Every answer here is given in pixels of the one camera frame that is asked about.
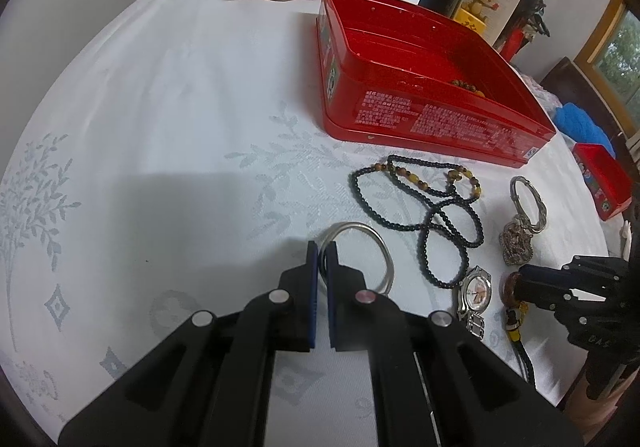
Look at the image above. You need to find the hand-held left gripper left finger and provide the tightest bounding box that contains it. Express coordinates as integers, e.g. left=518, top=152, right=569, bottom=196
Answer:
left=57, top=241, right=319, bottom=447

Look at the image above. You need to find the twisted silver wire bangle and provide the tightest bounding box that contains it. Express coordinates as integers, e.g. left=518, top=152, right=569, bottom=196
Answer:
left=510, top=176, right=547, bottom=234

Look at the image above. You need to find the pink blanket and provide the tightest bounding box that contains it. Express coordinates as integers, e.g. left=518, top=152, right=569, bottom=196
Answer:
left=520, top=76, right=562, bottom=114

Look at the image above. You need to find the silver wristwatch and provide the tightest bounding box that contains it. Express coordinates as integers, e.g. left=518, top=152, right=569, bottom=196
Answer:
left=456, top=265, right=496, bottom=340

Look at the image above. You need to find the yellow black cord charm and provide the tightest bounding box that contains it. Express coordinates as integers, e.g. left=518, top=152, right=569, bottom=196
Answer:
left=501, top=272, right=540, bottom=393

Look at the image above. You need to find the large silver bangle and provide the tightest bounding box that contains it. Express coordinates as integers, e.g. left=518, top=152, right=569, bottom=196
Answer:
left=318, top=222, right=395, bottom=298

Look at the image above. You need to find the blue cloth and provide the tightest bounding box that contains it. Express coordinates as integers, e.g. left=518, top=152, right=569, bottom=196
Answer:
left=554, top=102, right=618, bottom=158

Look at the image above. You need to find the orange figurine on yellow block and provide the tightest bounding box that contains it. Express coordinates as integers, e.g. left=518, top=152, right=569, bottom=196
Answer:
left=452, top=0, right=501, bottom=34

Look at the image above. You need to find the red tin lid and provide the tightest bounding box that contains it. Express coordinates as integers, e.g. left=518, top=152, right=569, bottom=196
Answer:
left=571, top=143, right=633, bottom=221

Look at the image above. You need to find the brown bead bracelet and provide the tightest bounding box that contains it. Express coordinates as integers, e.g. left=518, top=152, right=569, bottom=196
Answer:
left=450, top=78, right=487, bottom=99

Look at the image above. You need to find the black bead necklace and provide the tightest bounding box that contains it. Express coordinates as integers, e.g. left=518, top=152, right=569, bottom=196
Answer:
left=349, top=154, right=485, bottom=289

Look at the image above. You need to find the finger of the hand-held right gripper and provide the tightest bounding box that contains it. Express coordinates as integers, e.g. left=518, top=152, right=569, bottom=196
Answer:
left=562, top=255, right=633, bottom=293
left=520, top=264, right=608, bottom=309

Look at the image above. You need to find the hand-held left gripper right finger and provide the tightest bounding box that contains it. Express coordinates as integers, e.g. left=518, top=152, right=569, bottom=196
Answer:
left=322, top=247, right=583, bottom=447

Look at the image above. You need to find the dark coat rack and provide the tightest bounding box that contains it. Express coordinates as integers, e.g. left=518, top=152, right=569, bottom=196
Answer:
left=510, top=0, right=560, bottom=48

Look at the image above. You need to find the narrow wooden window frame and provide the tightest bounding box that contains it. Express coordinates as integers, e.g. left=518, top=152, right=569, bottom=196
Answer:
left=575, top=0, right=640, bottom=103

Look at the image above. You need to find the red tin box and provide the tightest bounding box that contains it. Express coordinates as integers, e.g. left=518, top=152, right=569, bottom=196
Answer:
left=315, top=0, right=557, bottom=170

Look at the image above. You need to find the person's right forearm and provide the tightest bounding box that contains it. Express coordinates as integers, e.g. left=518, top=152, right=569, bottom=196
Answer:
left=562, top=367, right=631, bottom=428

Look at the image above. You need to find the metallic crown pendant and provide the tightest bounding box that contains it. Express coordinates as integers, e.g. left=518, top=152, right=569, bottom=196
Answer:
left=500, top=220, right=535, bottom=267

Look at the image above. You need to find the dark wooden headboard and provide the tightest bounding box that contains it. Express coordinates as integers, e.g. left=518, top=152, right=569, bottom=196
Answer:
left=540, top=57, right=626, bottom=153

